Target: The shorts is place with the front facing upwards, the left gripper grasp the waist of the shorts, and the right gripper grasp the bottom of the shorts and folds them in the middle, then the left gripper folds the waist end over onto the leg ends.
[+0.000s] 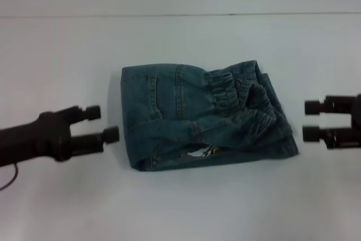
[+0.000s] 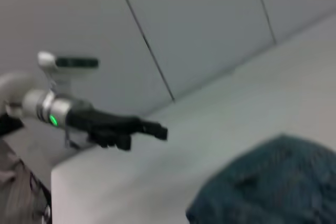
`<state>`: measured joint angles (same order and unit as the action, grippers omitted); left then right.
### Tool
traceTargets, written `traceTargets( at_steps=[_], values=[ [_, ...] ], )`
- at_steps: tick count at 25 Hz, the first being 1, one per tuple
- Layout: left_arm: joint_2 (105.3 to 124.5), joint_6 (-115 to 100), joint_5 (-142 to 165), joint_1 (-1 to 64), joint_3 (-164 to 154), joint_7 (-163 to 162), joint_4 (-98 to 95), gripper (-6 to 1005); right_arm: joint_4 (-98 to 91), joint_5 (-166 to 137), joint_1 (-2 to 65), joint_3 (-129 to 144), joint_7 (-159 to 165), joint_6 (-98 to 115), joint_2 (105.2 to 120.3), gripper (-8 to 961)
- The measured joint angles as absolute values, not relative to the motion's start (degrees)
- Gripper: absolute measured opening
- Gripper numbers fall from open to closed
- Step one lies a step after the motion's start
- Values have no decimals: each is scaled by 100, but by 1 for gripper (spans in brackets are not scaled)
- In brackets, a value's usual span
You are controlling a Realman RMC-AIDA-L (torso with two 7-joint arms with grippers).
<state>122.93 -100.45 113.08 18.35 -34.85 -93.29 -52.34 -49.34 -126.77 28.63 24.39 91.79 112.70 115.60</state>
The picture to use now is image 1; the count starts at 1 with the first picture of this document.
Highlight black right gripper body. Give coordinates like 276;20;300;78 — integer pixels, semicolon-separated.
348;93;361;149

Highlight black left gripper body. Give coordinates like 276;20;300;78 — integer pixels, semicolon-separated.
0;110;74;163

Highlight blue denim shorts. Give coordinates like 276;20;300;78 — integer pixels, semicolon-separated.
120;59;300;172

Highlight dark left arm cable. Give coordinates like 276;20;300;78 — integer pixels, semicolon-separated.
0;161;20;193

